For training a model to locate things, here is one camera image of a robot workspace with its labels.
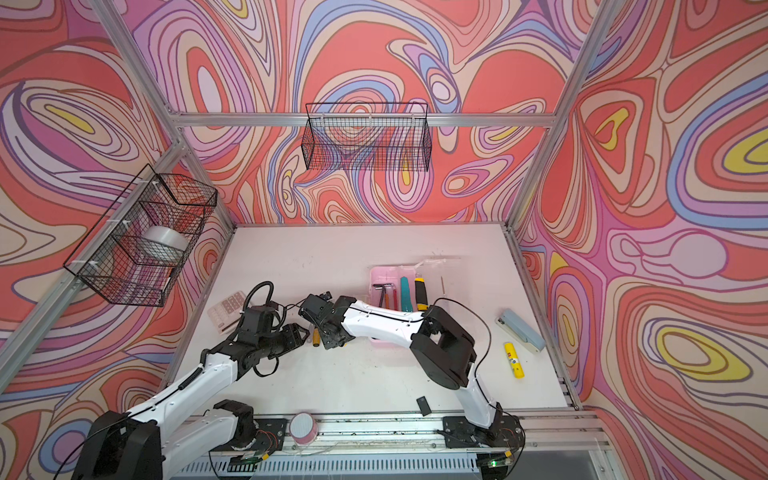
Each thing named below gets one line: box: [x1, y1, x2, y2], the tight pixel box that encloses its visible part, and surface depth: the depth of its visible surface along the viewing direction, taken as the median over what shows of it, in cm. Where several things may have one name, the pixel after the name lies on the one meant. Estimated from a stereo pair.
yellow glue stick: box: [504, 342, 525, 379], surface depth 85 cm
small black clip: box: [416, 396, 433, 417], surface depth 80 cm
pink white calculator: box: [207, 290, 246, 335], surface depth 95 cm
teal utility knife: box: [400, 276, 413, 312], surface depth 93 cm
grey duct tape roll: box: [141, 226, 190, 264], surface depth 74 cm
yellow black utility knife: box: [414, 278, 429, 311], surface depth 92 cm
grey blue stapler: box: [495, 309, 546, 353], surface depth 88 cm
